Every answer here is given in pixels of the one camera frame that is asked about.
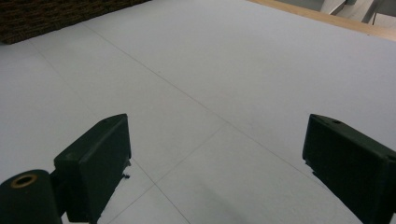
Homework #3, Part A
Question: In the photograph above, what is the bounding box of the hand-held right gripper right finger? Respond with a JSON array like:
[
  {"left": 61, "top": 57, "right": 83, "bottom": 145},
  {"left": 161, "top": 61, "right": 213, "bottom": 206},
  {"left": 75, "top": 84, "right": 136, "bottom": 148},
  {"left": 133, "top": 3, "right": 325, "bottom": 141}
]
[{"left": 302, "top": 113, "right": 396, "bottom": 224}]

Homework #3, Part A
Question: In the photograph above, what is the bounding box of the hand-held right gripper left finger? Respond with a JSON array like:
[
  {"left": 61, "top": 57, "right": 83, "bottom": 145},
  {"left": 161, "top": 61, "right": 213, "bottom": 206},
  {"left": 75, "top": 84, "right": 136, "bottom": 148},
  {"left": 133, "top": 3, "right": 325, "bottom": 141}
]
[{"left": 53, "top": 113, "right": 133, "bottom": 224}]

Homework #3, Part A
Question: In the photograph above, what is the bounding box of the brown woven basket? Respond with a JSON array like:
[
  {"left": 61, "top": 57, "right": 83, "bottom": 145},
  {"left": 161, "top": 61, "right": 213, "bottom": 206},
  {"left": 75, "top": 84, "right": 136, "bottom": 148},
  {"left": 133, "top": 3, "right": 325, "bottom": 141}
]
[{"left": 0, "top": 0, "right": 151, "bottom": 45}]

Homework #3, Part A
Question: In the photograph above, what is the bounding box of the white table cover sheet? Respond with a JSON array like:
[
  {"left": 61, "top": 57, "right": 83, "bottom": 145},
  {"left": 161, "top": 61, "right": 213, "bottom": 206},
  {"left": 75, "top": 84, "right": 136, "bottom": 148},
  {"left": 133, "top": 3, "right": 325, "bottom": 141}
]
[{"left": 0, "top": 0, "right": 396, "bottom": 224}]

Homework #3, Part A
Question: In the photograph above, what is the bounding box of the white metal desk frame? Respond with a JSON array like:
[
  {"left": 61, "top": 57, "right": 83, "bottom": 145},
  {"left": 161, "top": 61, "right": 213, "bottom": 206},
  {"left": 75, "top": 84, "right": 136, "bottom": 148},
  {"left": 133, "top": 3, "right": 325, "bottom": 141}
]
[{"left": 320, "top": 0, "right": 389, "bottom": 25}]

